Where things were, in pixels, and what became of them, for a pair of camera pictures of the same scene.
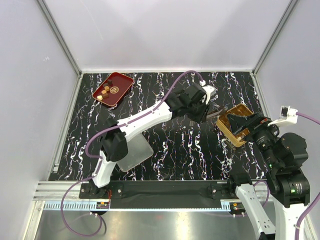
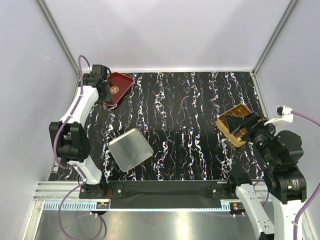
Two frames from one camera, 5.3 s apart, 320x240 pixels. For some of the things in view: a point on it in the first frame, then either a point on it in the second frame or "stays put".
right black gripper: x=254 y=122 stays put
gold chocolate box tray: x=222 y=121 stays put
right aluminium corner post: x=291 y=5 stays put
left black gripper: x=201 y=117 to x=108 y=97
